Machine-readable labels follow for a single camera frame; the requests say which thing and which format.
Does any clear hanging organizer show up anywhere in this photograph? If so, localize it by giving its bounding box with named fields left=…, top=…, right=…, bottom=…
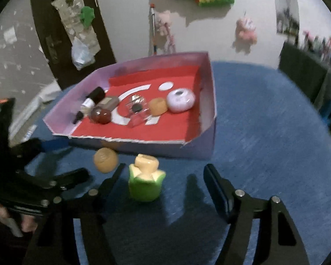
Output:
left=51, top=0, right=101, bottom=58

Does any pink rounded gadget case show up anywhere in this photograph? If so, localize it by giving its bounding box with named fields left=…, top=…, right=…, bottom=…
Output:
left=166, top=88, right=195, bottom=114

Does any green rubber toy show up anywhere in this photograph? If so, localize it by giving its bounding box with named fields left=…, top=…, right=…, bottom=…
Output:
left=128, top=155, right=166, bottom=203

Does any taupe compact case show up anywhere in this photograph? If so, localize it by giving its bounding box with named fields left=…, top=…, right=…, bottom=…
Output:
left=98, top=96, right=120, bottom=111

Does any green plush toy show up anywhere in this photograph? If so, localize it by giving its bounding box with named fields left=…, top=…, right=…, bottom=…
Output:
left=80, top=6, right=96, bottom=28

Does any door handle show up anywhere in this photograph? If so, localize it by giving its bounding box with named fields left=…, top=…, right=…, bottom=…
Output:
left=45, top=34, right=61, bottom=61

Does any dark green table cloth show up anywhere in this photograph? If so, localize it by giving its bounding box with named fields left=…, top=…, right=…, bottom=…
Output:
left=278, top=41, right=331, bottom=141

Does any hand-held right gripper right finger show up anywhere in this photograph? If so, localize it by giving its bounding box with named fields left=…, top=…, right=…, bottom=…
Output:
left=203, top=164, right=311, bottom=265

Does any wall mirror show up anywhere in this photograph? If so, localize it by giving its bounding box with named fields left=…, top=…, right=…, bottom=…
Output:
left=272, top=0, right=300, bottom=36

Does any white paper scrap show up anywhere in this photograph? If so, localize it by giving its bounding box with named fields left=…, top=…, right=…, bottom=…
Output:
left=4, top=28, right=17, bottom=43

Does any black-capped labelled dropper bottle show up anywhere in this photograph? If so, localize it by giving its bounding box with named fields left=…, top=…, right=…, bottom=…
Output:
left=72, top=86, right=106, bottom=125

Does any pink plush piglet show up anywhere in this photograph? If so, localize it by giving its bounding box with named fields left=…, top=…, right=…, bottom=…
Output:
left=157, top=10, right=175, bottom=53

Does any pink plush bear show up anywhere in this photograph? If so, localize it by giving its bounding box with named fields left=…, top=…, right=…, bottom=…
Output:
left=235, top=17, right=258, bottom=45

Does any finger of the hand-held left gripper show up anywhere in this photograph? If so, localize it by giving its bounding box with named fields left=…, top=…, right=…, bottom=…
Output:
left=25, top=168, right=90, bottom=191
left=22, top=137, right=72, bottom=155

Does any person's left hand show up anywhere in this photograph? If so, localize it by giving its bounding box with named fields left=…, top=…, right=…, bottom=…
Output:
left=0, top=203, right=38, bottom=232

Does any purple cardboard box red liner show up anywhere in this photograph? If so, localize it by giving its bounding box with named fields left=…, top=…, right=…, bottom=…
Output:
left=43, top=51, right=218, bottom=160

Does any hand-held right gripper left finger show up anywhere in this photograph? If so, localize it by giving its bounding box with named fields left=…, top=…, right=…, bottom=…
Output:
left=23, top=163, right=126, bottom=265

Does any brown round glass bottle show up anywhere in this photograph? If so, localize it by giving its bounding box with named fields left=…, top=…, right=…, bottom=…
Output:
left=90, top=108, right=112, bottom=125

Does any clear plastic bag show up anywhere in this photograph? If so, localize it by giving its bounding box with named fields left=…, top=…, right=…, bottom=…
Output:
left=71, top=37, right=96, bottom=71

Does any dark brown door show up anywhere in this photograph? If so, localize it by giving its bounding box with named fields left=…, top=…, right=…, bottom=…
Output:
left=30, top=0, right=118, bottom=90

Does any blue textured mat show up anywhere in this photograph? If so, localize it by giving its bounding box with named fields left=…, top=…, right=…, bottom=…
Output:
left=25, top=61, right=331, bottom=265

